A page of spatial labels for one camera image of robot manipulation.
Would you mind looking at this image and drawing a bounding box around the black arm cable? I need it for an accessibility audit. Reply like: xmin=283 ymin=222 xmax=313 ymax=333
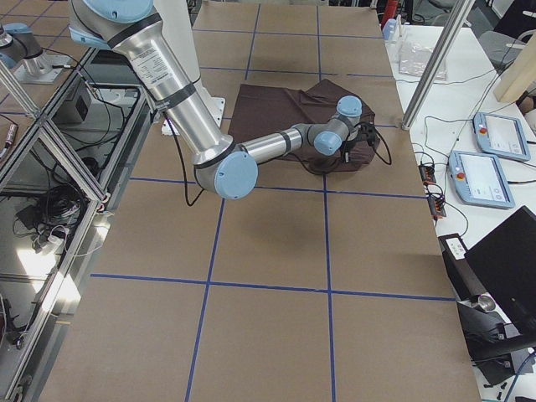
xmin=167 ymin=116 xmax=394 ymax=207

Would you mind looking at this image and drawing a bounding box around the aluminium frame post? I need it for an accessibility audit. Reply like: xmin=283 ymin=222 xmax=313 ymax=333
xmin=401 ymin=0 xmax=475 ymax=131

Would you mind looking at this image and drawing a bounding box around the aluminium frame table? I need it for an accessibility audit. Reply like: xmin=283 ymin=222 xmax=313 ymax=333
xmin=1 ymin=49 xmax=152 ymax=401

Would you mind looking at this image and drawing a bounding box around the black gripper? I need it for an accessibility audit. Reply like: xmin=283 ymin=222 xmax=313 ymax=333
xmin=345 ymin=125 xmax=363 ymax=147

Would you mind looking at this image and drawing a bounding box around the clear plastic bag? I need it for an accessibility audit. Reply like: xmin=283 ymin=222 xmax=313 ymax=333
xmin=399 ymin=42 xmax=434 ymax=77

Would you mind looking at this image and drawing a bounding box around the black monitor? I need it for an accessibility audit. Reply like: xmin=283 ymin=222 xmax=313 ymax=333
xmin=466 ymin=206 xmax=535 ymax=334

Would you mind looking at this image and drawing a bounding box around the orange black electronics board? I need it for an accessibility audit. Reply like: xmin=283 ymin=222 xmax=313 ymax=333
xmin=418 ymin=164 xmax=436 ymax=185

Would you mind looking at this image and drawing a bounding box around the lower blue teach pendant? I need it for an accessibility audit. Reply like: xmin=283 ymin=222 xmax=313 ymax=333
xmin=448 ymin=151 xmax=515 ymax=209

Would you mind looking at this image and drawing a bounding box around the brown t-shirt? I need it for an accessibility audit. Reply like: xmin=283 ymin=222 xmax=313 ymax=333
xmin=228 ymin=79 xmax=379 ymax=174

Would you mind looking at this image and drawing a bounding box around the wooden plank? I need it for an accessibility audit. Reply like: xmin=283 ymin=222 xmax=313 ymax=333
xmin=493 ymin=8 xmax=535 ymax=103

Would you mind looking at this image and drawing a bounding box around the blue teach pendant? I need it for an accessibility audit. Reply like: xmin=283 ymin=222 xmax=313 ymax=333
xmin=448 ymin=151 xmax=515 ymax=209
xmin=472 ymin=112 xmax=531 ymax=162

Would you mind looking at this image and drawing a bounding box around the upper blue teach pendant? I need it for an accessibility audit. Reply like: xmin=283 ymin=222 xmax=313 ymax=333
xmin=472 ymin=112 xmax=531 ymax=162

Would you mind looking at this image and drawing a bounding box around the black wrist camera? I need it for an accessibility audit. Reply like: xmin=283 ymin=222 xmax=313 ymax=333
xmin=356 ymin=121 xmax=377 ymax=148

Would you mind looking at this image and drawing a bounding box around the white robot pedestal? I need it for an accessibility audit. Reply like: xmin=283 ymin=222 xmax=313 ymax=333
xmin=153 ymin=0 xmax=225 ymax=127

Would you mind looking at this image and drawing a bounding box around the red cylinder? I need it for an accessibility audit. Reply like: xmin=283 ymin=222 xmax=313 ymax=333
xmin=381 ymin=0 xmax=399 ymax=28

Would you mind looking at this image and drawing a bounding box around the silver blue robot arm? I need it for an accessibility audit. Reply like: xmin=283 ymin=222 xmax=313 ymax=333
xmin=1 ymin=23 xmax=71 ymax=85
xmin=69 ymin=1 xmax=363 ymax=199

